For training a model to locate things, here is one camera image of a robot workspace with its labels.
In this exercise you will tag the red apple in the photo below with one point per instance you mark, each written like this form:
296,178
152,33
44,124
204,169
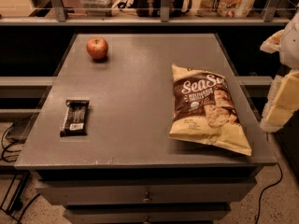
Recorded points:
97,48

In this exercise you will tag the brown sea salt chip bag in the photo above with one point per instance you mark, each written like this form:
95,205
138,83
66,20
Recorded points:
204,111

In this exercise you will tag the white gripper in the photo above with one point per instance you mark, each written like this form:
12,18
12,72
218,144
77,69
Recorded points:
291,46

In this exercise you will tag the lower grey drawer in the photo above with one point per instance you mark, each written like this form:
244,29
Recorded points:
148,214

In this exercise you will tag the black backpack on shelf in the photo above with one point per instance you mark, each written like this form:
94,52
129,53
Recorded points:
152,8

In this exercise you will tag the black snack bar wrapper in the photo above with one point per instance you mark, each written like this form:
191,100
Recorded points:
75,119

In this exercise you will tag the grey metal shelf rail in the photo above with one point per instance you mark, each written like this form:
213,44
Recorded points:
138,21

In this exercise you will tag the upper grey drawer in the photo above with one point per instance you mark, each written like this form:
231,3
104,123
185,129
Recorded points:
145,191

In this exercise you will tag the grey drawer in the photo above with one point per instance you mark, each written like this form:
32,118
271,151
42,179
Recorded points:
148,214
145,191

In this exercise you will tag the colourful snack bag on shelf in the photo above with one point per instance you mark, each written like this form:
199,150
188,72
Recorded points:
225,8

